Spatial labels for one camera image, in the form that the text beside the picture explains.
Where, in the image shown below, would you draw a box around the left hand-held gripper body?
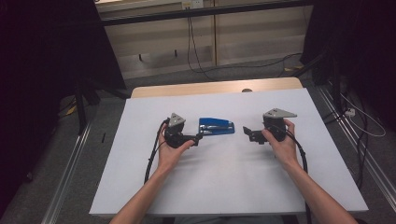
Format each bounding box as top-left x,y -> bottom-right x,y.
163,112 -> 191,149

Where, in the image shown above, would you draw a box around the wooden table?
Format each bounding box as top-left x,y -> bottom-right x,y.
130,77 -> 304,99

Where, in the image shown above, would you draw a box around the black hanging cable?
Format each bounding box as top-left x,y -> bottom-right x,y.
186,7 -> 217,81

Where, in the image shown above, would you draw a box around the black curtain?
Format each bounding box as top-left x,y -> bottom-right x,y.
0,0 -> 127,216
300,0 -> 396,132

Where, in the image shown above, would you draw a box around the person's right hand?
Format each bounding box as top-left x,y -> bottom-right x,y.
261,119 -> 302,172

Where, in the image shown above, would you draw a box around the black metal stand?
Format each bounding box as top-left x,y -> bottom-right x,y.
74,79 -> 132,135
292,46 -> 344,110

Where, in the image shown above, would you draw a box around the blue stapler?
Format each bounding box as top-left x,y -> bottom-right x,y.
198,117 -> 235,137

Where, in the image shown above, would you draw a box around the thin black cable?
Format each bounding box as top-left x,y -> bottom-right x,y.
354,96 -> 371,189

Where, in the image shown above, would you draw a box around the white table cover sheet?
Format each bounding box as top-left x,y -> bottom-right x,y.
89,88 -> 369,217

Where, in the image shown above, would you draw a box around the left hand-held gripper black cable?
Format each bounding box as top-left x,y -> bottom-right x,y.
143,119 -> 171,185

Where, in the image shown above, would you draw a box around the black metal frame bar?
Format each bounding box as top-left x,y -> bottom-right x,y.
101,0 -> 314,27

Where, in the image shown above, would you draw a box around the hand-held gripper black cable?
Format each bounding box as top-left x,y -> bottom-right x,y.
276,124 -> 313,224
143,119 -> 171,185

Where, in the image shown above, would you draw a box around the right hand-held gripper black cable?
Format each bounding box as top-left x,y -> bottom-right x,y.
276,124 -> 313,224

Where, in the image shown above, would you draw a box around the white cable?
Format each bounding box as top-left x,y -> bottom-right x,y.
339,92 -> 387,138

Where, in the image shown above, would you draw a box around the person's grey trousers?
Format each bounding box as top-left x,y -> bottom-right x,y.
172,215 -> 284,224

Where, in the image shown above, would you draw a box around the person's left hand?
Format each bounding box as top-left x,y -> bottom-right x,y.
157,124 -> 195,174

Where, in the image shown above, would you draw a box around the aluminium floor rail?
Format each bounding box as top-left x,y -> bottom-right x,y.
41,120 -> 92,224
317,85 -> 396,203

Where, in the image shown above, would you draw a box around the white wall socket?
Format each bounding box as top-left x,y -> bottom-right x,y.
181,0 -> 205,9

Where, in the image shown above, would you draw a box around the beige wooden cabinet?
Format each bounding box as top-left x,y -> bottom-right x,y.
95,0 -> 314,80

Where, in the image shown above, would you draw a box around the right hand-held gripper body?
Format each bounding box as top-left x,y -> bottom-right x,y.
262,107 -> 298,143

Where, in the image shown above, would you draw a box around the black floor cable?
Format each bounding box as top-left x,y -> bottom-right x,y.
214,51 -> 304,78

